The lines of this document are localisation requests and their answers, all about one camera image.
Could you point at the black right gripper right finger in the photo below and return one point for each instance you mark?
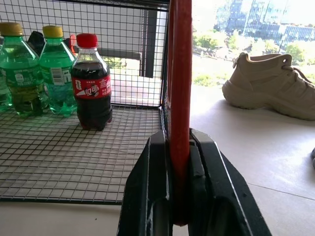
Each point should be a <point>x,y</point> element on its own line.
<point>219,186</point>

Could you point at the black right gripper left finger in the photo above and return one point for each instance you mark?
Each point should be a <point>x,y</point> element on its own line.
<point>140,189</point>

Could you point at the red bottle opener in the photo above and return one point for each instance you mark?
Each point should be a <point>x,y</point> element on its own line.
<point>180,98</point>

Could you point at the cola bottle with red cap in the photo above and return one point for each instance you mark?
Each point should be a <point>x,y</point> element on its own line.
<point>91,83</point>

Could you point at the green soda bottle yellow cap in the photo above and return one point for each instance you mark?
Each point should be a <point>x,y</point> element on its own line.
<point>57,73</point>
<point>19,71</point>

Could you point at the green plastic bottle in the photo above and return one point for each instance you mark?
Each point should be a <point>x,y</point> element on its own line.
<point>3,96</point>

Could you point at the beige sneaker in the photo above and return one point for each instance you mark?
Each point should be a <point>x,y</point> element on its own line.
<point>268,86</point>

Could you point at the red object behind bottles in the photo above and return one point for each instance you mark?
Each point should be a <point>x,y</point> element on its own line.
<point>72,45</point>

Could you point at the black object behind bottles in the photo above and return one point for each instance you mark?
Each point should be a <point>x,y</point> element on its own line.
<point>36,41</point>

